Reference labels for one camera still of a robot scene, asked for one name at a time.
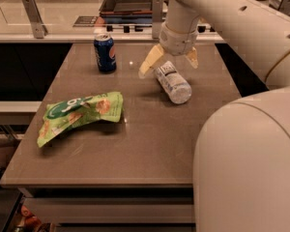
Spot green snack bag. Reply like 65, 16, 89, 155
37, 92, 124, 148

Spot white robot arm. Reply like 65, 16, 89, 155
153, 0, 290, 232

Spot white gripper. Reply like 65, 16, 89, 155
138, 22, 198, 78

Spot clear plastic water bottle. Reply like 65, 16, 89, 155
154, 61, 192, 104

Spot blue Pepsi soda can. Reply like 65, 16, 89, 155
94, 34, 116, 73

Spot orange object under table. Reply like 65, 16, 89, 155
13, 205, 51, 232

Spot middle metal glass bracket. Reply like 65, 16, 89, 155
152, 0, 163, 39

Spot left metal glass bracket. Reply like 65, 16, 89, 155
21, 0, 48, 39

